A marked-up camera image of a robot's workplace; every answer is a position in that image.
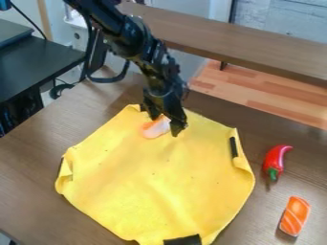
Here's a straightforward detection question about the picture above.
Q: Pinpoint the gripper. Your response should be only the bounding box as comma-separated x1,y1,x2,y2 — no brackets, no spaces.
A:
134,41,192,138

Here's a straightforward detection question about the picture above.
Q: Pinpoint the orange and white toy sushi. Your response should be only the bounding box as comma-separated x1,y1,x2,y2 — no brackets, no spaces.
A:
140,115,173,140

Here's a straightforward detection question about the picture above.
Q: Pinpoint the orange striped toy sushi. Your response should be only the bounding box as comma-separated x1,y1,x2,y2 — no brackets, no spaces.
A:
278,195,312,237

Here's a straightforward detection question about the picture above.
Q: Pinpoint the yellow cloth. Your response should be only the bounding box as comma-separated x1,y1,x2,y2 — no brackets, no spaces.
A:
54,103,257,245

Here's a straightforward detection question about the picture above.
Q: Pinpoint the brown wooden shelf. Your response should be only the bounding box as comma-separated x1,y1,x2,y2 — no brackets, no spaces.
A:
115,2,327,84

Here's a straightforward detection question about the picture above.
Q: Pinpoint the red toy pepper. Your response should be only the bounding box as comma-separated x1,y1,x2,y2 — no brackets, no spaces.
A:
260,145,295,183

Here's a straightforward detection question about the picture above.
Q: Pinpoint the black desk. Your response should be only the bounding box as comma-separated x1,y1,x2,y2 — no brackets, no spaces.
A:
0,18,89,138

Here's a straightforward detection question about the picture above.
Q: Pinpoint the black cable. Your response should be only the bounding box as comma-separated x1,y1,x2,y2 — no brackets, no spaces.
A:
6,0,49,41

